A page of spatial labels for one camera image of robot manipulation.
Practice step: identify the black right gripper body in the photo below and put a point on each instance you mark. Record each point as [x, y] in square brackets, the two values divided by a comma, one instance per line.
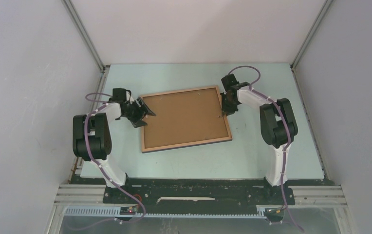
[230, 102]

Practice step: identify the aluminium extrusion base frame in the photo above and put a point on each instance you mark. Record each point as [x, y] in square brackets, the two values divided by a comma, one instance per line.
[87, 200]

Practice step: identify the wooden picture frame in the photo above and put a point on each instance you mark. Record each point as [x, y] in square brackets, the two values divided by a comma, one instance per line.
[186, 118]

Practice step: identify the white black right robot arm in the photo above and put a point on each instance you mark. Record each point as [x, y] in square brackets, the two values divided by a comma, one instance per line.
[278, 125]

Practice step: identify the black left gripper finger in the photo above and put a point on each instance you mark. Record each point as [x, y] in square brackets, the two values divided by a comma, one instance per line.
[144, 109]
[138, 123]

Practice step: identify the brown frame backing board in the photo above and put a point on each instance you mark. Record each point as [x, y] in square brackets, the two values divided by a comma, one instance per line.
[186, 118]

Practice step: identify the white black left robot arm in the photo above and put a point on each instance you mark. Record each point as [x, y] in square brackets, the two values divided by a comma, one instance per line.
[92, 140]

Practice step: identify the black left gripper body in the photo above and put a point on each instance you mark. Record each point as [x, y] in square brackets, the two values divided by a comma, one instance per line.
[134, 112]

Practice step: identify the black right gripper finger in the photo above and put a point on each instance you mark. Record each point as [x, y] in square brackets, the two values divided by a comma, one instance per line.
[224, 104]
[232, 108]

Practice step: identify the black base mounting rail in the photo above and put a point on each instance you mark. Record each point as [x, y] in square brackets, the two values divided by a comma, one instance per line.
[200, 196]

